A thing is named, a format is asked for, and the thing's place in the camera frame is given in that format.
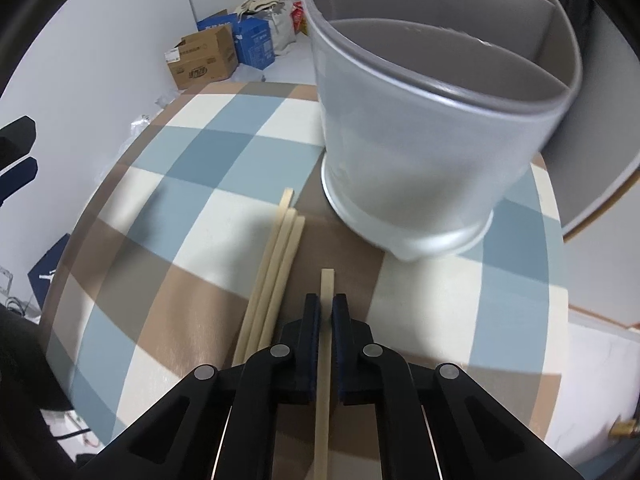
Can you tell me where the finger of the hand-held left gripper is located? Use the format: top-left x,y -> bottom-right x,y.
0,156 -> 39,207
0,116 -> 38,162

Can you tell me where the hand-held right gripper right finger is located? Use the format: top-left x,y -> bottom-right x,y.
333,293 -> 571,480

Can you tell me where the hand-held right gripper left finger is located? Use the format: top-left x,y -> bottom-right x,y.
77,293 -> 321,480

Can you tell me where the light wooden chopstick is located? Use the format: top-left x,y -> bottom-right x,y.
232,187 -> 296,367
256,215 -> 307,353
245,208 -> 299,361
314,268 -> 335,480

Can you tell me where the translucent utensil holder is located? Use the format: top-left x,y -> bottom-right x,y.
300,0 -> 585,263

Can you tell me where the navy shoe box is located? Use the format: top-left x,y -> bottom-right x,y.
27,232 -> 71,306

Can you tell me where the checked tablecloth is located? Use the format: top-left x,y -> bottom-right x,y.
39,80 -> 571,480

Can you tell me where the brown cardboard box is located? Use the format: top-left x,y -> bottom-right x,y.
165,25 -> 239,91

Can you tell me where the blue cardboard box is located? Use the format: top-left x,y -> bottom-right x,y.
196,9 -> 277,68

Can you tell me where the white tote bag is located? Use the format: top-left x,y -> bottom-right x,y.
235,0 -> 296,56

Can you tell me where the red snack bag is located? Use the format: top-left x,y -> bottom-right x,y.
291,0 -> 311,37

